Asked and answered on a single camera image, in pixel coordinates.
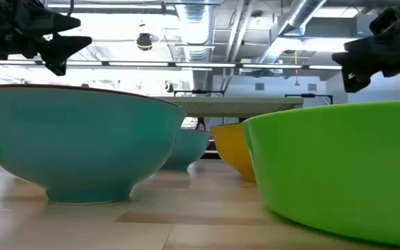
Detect silver ribbed ventilation duct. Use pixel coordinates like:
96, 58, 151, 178
175, 0, 219, 92

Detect plain green plastic bowl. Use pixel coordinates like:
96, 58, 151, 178
241, 99, 400, 248

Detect long bar with light strips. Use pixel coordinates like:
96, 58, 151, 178
0, 59, 342, 71

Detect pale green perforated metal shelf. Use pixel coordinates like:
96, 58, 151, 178
156, 96, 304, 118

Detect yellow bowl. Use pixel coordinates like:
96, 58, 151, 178
209, 122, 257, 183

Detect black horizontal stand bar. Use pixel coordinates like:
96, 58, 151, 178
284, 92, 334, 105
174, 89, 225, 97

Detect teal bowl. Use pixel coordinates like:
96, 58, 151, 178
0, 83, 188, 205
160, 128, 211, 172

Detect black round ceiling device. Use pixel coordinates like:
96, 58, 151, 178
136, 33, 153, 52

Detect silver smooth ventilation duct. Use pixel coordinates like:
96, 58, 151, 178
255, 0, 328, 72

